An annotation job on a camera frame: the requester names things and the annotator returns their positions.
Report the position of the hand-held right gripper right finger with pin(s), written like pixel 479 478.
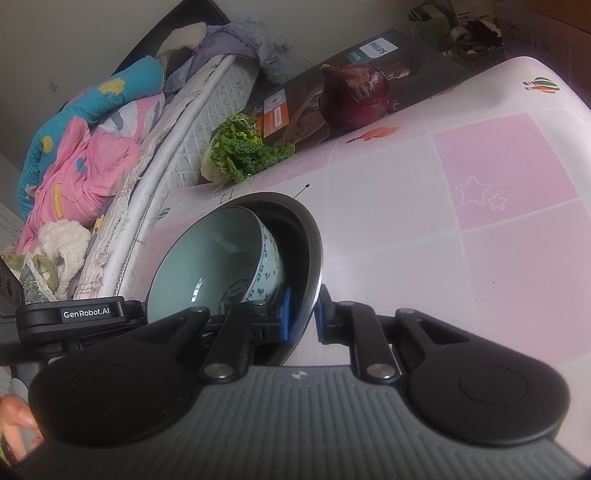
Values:
pixel 325 318

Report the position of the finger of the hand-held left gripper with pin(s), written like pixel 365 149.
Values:
pixel 135 314

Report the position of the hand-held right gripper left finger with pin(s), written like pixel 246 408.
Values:
pixel 284 318

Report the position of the deep steel bowl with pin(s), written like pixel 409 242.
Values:
pixel 300 240

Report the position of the teal ceramic bowl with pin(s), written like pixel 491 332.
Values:
pixel 207 258

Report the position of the person's left hand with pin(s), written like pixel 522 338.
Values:
pixel 18 424

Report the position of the green floral pillow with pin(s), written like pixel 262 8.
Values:
pixel 32 281

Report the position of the white fluffy cloth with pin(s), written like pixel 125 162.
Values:
pixel 64 249

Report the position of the pink printed blanket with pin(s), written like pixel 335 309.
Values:
pixel 87 175

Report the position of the pink printed tablecloth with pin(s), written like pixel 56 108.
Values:
pixel 461 258

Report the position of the napa cabbage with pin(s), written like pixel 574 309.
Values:
pixel 244 143

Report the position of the blue printed blanket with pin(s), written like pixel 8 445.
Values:
pixel 51 134

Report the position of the red onion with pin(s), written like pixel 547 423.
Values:
pixel 355 99

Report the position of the dark printed flat box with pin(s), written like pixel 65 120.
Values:
pixel 415 69

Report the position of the cream fleece cushion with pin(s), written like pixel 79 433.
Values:
pixel 184 39

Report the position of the grey crumpled cloth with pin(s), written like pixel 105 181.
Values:
pixel 221 46

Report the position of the dark wooden headboard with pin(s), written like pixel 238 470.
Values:
pixel 184 27

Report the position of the cardboard box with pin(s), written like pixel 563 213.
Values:
pixel 545 27

